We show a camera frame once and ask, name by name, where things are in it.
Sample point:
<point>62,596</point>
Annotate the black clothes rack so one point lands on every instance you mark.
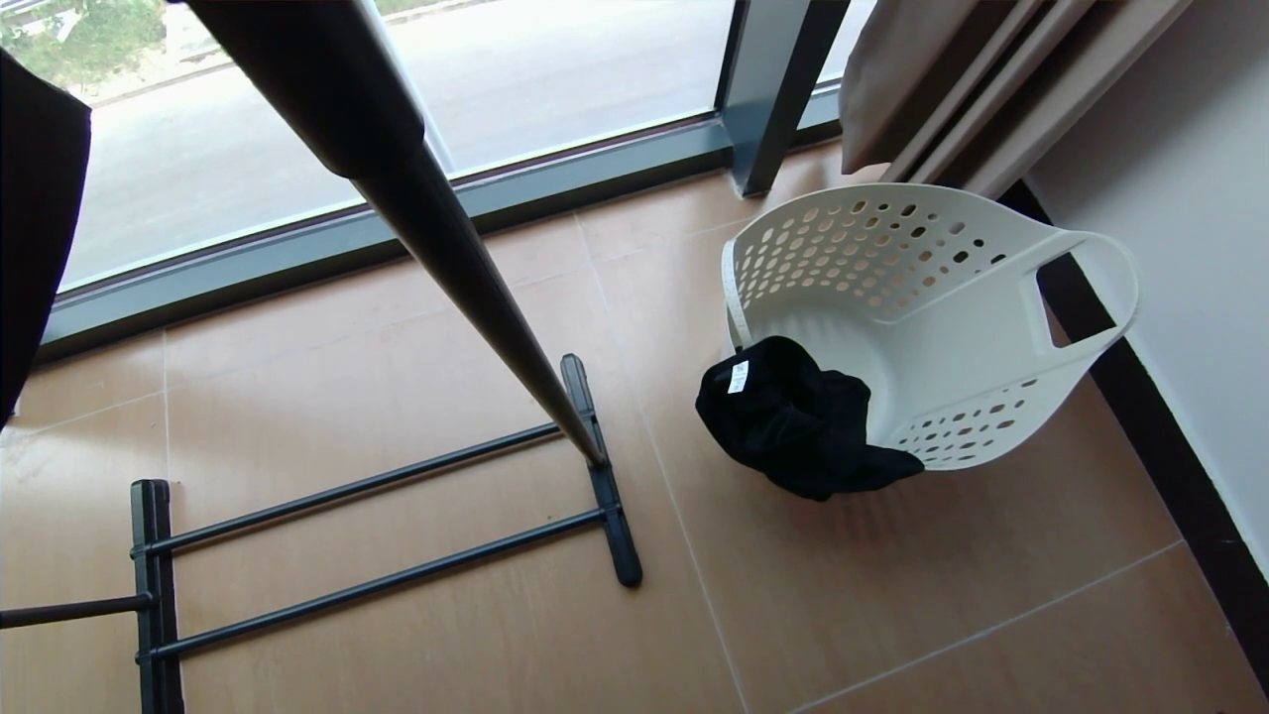
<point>327,89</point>

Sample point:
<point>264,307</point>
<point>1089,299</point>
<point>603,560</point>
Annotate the brown curtain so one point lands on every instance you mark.
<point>922,79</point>

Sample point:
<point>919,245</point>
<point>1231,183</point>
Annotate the white laundry basket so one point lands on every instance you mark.
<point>952,327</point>

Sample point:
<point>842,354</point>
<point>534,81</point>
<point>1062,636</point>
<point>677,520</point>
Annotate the black garment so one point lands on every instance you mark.
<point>793,426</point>

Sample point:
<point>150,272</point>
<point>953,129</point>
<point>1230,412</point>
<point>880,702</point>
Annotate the window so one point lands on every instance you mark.
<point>555,89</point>

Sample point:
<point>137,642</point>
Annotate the black shorts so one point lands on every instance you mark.
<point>35,228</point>

